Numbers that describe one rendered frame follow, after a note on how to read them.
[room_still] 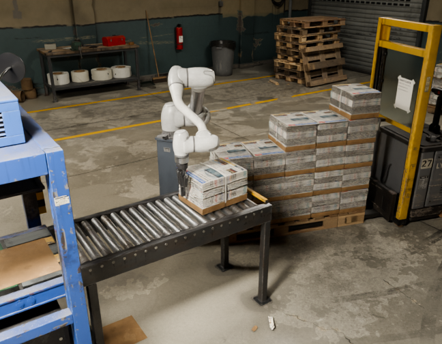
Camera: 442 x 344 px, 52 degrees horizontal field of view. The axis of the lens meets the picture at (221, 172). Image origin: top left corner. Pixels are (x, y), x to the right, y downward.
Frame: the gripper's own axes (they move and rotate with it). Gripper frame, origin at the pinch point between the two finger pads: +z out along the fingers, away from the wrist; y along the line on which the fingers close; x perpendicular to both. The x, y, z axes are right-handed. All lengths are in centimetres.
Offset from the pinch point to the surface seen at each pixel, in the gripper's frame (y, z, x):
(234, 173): -13.0, -9.8, -32.1
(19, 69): 38, -81, 79
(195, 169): 5.5, -10.2, -12.9
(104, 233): -1, 13, 55
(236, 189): -13.0, 2.5, -33.4
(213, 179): -13.6, -9.9, -15.2
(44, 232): 20, 13, 85
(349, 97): 23, -32, -177
